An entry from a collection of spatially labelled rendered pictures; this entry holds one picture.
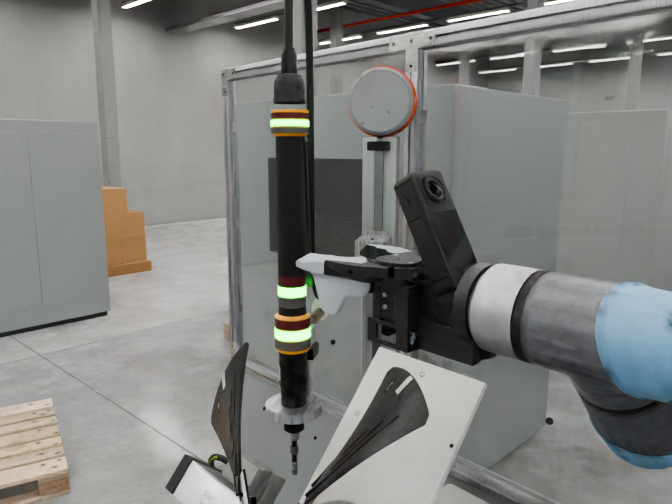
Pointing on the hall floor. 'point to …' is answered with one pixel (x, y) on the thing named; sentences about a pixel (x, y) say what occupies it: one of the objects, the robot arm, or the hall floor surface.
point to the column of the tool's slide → (373, 226)
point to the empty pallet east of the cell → (32, 452)
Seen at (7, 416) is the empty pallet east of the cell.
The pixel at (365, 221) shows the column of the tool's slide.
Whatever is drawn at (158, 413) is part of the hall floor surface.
